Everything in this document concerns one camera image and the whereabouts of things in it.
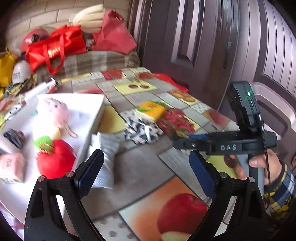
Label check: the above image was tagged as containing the cream foam roll stack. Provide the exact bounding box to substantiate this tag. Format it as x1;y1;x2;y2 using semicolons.
72;4;105;33

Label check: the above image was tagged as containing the small dark-haired doll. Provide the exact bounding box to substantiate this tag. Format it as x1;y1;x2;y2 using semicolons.
4;128;25;149

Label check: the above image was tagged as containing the pink plush pig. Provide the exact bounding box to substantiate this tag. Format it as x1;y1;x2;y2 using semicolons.
37;98;70;128

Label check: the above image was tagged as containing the plaid covered bench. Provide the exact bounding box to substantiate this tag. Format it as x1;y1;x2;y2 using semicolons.
36;51;140;83

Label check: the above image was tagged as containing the fruit pattern tablecloth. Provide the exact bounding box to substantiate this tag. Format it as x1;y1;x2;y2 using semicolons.
59;68;237;240

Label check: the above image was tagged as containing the white plastic chair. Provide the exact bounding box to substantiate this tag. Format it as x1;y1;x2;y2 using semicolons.
252;82;295;152

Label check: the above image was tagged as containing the dark red fabric bag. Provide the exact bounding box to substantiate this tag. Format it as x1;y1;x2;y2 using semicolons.
91;10;137;54

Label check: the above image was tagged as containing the shiny red tote bag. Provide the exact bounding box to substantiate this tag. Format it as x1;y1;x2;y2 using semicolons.
25;25;87;75

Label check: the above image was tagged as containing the person's right hand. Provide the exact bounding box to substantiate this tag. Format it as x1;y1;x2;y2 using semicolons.
224;149;282;185

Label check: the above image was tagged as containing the red plastic bag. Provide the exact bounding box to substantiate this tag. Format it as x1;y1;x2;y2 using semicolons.
152;73;189;93

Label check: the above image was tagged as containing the plaid sleeve forearm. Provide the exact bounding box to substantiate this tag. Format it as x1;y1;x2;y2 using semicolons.
264;162;295;221

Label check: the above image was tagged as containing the yellow shopping bag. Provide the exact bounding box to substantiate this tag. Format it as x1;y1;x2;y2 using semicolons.
0;52;17;88

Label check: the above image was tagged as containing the white helmet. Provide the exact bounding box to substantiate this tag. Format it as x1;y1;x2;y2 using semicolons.
12;60;32;85

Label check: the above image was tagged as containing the red helmet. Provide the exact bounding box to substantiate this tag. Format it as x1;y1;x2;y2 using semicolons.
20;28;49;52

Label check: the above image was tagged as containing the strawberry plush toy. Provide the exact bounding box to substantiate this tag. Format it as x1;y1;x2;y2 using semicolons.
157;108;195;138

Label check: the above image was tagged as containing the dark wooden door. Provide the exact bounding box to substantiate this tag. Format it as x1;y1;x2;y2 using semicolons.
128;1;295;113

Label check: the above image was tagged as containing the pink tissue pack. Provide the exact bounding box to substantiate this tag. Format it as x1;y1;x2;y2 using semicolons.
0;153;25;183

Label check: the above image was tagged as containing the black white patterned cloth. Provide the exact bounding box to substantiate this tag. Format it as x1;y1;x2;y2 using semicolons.
124;118;164;145

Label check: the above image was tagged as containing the white power bank box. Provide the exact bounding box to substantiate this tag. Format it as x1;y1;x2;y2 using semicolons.
24;78;58;103

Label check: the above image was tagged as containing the white shallow cardboard box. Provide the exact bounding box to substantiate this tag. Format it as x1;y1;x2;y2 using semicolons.
1;93;104;222

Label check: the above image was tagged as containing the red plush apple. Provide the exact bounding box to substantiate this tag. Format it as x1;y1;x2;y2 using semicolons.
34;136;76;179

